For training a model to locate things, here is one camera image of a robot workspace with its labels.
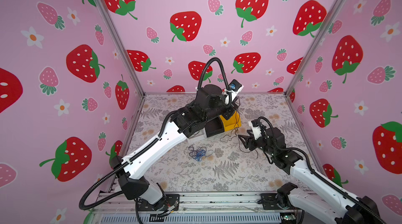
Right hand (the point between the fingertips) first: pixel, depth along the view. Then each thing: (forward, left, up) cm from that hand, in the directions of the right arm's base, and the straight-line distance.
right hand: (243, 132), depth 79 cm
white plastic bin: (+3, +25, -14) cm, 29 cm away
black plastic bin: (+16, +16, -21) cm, 31 cm away
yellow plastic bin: (+18, +3, -16) cm, 24 cm away
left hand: (+1, +6, +25) cm, 26 cm away
